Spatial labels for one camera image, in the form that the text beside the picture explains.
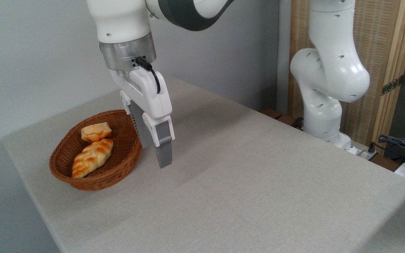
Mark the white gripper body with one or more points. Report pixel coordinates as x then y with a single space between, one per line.
149 95

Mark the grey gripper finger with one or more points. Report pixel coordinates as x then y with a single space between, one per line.
140 123
164 151

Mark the round flower-shaped bread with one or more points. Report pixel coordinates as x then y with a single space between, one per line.
96 131

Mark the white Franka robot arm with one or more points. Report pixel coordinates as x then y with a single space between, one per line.
332 70

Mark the brown wicker basket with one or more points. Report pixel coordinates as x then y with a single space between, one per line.
121 154

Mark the braided golden bread loaf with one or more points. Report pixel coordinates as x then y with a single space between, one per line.
91 158

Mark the grey tablecloth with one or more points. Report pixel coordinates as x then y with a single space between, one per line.
258 182

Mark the brown wooden plank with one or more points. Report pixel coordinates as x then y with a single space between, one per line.
272 113

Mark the wooden woven folding screen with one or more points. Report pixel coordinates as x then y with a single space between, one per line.
376 35

